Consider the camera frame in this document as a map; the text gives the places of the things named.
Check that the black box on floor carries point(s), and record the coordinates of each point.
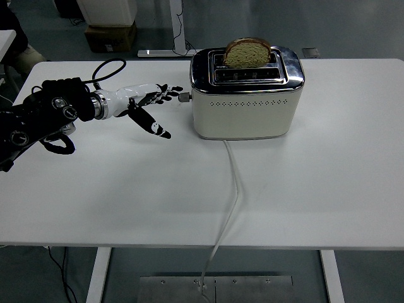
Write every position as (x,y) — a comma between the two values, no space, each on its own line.
(66,8)

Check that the white table leg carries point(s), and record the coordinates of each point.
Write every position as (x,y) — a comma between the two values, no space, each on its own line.
(98,274)
(332,277)

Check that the person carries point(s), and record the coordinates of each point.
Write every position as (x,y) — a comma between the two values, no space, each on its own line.
(12,31)

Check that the cream and chrome toaster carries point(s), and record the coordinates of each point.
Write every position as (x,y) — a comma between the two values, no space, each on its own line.
(246,118)

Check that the brown bread slice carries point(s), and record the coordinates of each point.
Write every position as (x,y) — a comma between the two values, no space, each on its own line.
(247,56)

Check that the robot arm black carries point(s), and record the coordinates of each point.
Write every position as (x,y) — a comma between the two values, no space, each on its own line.
(57,101)

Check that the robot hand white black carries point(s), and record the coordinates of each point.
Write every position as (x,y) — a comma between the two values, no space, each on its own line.
(126,94)

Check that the grey toaster lever knob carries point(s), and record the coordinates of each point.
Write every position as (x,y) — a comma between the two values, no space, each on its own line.
(184,97)

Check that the brown cardboard box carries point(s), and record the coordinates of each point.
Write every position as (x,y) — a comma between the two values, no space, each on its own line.
(109,38)

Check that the grey floor socket cover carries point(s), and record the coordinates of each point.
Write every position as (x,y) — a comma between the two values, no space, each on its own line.
(310,52)

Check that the white plastic container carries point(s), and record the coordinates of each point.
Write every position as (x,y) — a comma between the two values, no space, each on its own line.
(107,11)

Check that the white desk leg with foot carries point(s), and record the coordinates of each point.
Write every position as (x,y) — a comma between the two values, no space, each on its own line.
(176,25)

